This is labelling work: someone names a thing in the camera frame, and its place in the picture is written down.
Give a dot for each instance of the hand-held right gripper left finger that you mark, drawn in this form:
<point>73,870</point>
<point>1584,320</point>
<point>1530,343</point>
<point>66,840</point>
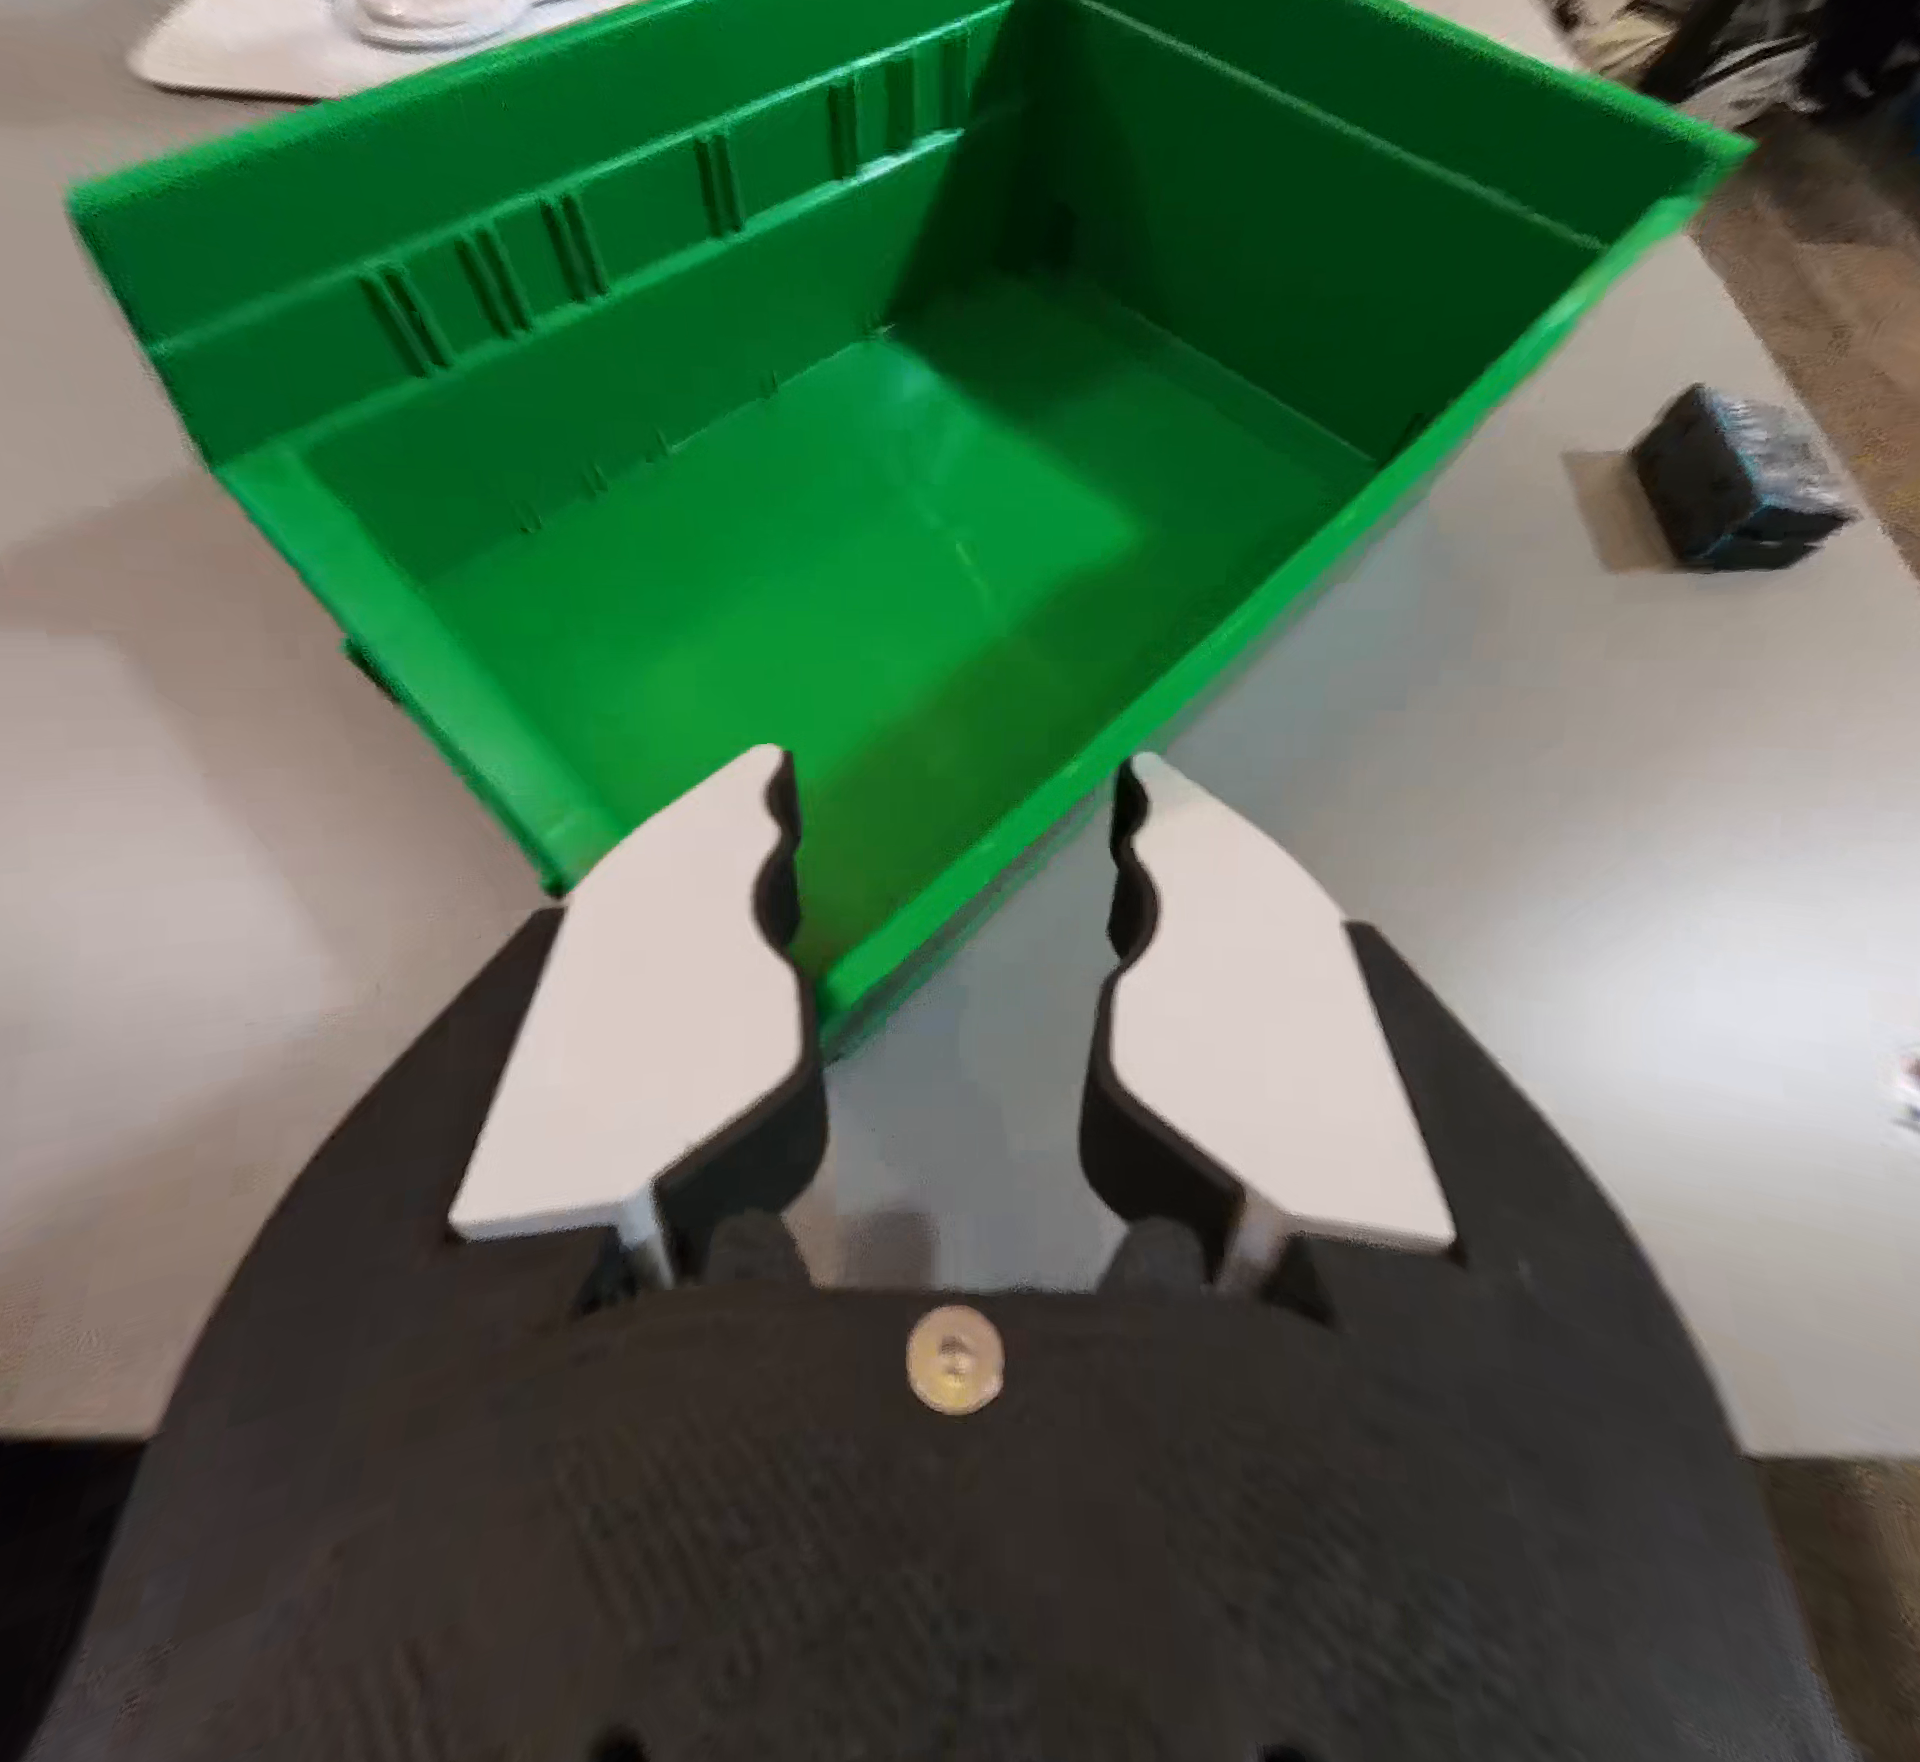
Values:
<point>631,1042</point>

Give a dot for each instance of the green plastic bin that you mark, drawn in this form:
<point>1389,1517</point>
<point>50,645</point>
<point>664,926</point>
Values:
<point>900,517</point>

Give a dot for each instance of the black camera battery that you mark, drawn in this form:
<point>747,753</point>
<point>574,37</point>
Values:
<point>1724,487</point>

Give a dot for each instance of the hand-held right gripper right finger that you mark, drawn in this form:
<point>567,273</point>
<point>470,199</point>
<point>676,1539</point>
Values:
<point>1274,1042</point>

